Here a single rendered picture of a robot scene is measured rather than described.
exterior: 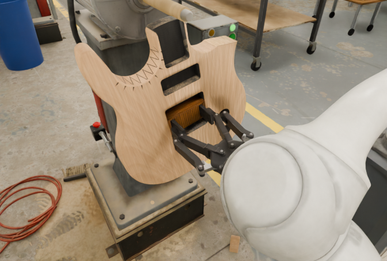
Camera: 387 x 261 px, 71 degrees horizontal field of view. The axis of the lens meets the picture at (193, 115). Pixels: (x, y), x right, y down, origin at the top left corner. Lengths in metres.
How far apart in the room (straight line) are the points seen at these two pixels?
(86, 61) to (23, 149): 1.98
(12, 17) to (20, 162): 1.64
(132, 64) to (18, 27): 2.51
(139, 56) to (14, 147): 1.64
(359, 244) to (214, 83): 0.40
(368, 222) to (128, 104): 1.11
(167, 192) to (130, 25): 0.89
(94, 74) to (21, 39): 3.02
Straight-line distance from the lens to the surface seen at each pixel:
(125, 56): 1.01
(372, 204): 1.31
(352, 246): 0.41
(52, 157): 2.24
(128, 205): 1.40
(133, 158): 0.61
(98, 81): 0.49
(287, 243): 0.25
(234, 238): 1.55
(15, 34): 3.46
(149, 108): 0.55
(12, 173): 2.25
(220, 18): 1.03
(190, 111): 0.61
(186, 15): 0.60
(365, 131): 0.32
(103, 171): 1.58
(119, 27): 0.80
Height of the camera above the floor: 1.43
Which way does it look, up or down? 37 degrees down
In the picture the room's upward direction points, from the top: straight up
